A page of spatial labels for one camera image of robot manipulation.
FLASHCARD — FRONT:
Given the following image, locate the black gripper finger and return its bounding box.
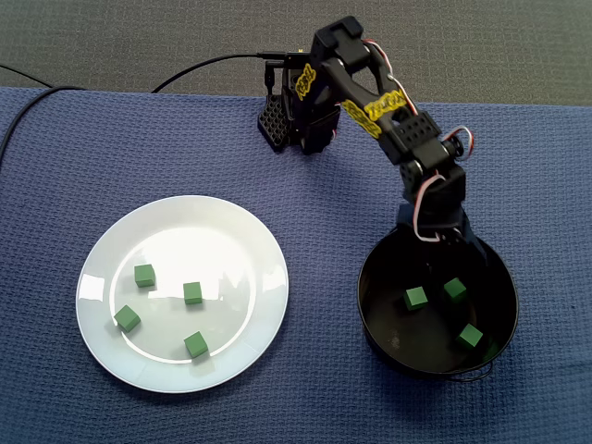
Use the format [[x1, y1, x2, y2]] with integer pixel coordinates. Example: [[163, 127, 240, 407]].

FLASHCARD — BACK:
[[460, 216, 493, 275]]

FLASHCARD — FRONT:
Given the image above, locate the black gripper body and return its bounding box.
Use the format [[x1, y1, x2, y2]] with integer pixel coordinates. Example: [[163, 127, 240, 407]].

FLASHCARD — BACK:
[[395, 191, 469, 245]]

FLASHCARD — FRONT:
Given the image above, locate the green cube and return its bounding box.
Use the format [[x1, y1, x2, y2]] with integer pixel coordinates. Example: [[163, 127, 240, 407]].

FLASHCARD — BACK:
[[113, 304, 142, 334], [182, 281, 204, 306], [183, 330, 209, 360], [402, 286, 429, 311], [455, 323, 485, 350], [133, 264, 156, 289], [442, 277, 468, 304]]

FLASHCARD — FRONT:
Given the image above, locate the white round plate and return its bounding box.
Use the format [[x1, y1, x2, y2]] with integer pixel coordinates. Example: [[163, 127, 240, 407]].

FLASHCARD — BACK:
[[75, 194, 290, 395]]

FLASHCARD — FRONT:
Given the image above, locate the black metal bucket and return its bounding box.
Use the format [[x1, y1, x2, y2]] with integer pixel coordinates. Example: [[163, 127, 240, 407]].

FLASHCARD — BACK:
[[355, 221, 520, 384]]

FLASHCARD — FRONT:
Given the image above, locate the blue woven table cloth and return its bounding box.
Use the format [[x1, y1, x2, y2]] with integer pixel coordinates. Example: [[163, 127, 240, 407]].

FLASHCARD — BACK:
[[0, 86, 592, 444]]

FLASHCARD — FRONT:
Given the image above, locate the short black plug cable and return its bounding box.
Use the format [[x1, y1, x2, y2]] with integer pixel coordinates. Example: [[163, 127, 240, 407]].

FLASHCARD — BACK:
[[263, 62, 286, 96]]

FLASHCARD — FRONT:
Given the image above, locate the thick black power cable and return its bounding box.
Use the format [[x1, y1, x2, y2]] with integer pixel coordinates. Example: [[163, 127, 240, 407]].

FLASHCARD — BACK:
[[0, 49, 290, 161]]

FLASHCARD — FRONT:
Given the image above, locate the thin black floor cable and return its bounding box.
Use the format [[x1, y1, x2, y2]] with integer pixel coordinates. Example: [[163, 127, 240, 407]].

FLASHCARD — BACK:
[[0, 63, 54, 89]]

